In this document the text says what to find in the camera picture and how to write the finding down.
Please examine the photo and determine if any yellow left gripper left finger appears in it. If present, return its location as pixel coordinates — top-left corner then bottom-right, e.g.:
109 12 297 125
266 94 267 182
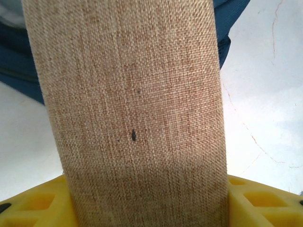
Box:
0 175 80 227

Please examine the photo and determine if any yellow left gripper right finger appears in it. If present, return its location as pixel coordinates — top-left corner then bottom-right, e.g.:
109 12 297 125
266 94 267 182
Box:
226 174 303 227

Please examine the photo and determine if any navy blue backpack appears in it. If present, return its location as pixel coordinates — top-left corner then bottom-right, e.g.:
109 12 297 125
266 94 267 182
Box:
0 0 249 106

